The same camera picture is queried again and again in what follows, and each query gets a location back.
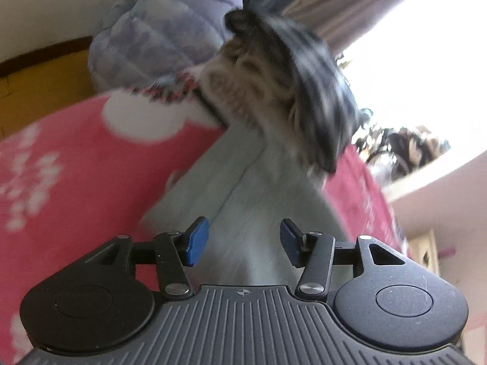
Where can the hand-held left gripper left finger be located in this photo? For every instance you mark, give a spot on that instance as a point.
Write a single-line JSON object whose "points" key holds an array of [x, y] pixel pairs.
{"points": [[198, 239]]}

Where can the cream nightstand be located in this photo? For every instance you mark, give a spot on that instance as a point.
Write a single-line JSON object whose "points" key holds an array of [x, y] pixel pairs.
{"points": [[424, 249]]}

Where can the pink floral blanket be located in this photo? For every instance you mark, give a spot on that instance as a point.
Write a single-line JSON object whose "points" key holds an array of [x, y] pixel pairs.
{"points": [[76, 205]]}

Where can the lavender puffer jacket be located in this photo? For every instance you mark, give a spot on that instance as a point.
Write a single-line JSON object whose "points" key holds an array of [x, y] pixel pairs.
{"points": [[159, 34]]}

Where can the beige knit sweater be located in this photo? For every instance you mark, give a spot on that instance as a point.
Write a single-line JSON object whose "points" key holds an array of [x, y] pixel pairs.
{"points": [[236, 91]]}

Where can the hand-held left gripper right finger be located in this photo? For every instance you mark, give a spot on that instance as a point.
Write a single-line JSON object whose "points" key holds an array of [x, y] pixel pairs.
{"points": [[291, 241]]}

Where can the black white plaid shirt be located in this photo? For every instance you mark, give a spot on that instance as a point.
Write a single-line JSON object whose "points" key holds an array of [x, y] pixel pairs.
{"points": [[304, 76]]}

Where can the grey pants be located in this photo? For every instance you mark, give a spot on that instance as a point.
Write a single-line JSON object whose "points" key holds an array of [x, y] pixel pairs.
{"points": [[258, 197]]}

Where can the grey-brown curtain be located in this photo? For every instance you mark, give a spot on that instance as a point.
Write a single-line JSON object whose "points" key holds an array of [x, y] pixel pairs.
{"points": [[342, 3]]}

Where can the black wheelchair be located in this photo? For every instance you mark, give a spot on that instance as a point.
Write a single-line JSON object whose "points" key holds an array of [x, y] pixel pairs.
{"points": [[399, 144]]}

